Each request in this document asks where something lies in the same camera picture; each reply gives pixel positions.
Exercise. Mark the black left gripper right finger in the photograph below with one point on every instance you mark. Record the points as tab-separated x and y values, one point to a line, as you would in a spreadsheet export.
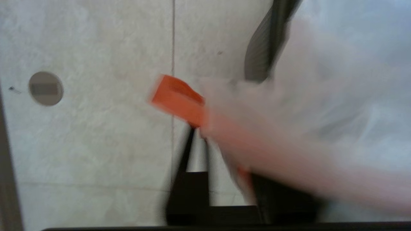
282	205

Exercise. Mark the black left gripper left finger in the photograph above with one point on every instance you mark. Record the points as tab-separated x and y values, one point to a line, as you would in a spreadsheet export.
189	192

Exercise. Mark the white trash bag red print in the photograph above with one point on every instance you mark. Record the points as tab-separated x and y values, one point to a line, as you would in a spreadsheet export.
305	96

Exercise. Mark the black trash bin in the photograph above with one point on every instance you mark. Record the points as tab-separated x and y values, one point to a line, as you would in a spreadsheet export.
263	48

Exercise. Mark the round metal floor cap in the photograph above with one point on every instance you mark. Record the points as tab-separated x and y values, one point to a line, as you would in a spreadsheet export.
46	88

